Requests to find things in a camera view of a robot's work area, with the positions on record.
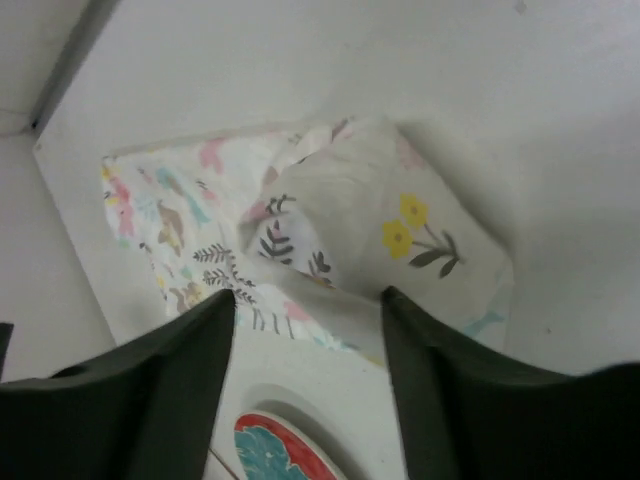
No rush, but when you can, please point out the floral white cloth napkin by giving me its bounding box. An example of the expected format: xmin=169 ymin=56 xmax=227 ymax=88
xmin=101 ymin=118 xmax=514 ymax=360

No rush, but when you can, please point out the red and teal plate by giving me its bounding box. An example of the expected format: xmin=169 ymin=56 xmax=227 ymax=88
xmin=233 ymin=409 xmax=346 ymax=480

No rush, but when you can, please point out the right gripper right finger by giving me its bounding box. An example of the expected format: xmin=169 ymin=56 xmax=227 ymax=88
xmin=381 ymin=288 xmax=639 ymax=479

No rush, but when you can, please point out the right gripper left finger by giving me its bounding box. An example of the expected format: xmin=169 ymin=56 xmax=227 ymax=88
xmin=1 ymin=290 xmax=236 ymax=479

